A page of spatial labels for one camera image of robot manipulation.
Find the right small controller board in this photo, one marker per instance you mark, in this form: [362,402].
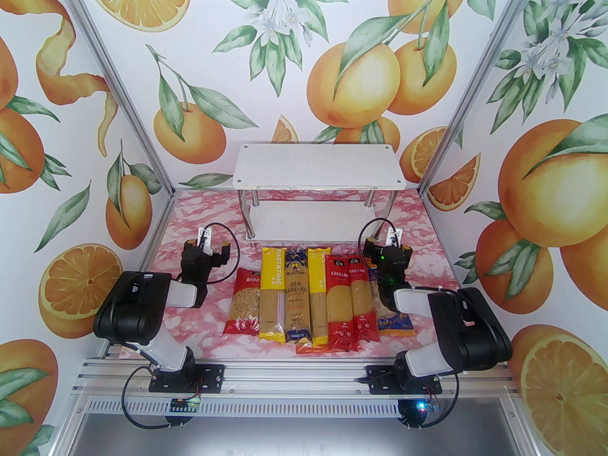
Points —
[418,409]

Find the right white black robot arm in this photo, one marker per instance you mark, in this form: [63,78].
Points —
[470,330]

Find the left small controller board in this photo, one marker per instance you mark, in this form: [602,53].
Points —
[185,404]

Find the yellow Pastatime spaghetti pack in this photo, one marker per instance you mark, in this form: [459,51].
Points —
[272,297]
[319,297]

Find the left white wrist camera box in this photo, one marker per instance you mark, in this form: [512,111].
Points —
[204,238]

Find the red spaghetti pack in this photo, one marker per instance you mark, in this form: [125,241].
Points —
[363,302]
[341,307]

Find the aluminium frame post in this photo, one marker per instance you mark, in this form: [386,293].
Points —
[117,81]
[476,81]

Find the orange Pastatime pasta bag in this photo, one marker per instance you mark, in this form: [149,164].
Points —
[304,348]

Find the small controller board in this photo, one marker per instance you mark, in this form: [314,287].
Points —
[185,404]
[418,409]

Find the blue shell pasta bag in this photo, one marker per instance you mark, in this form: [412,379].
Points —
[396,325]

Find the white two-tier shelf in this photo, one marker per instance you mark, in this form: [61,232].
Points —
[318,166]

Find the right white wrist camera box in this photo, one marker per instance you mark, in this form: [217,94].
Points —
[394,238]

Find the dark blue spaghetti pack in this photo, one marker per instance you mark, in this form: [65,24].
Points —
[297,297]

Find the grey metal sheet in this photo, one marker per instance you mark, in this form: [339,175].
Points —
[285,437]

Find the red fusilli pasta bag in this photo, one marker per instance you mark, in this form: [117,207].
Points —
[242,302]

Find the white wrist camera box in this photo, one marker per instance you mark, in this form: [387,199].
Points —
[204,238]
[394,238]

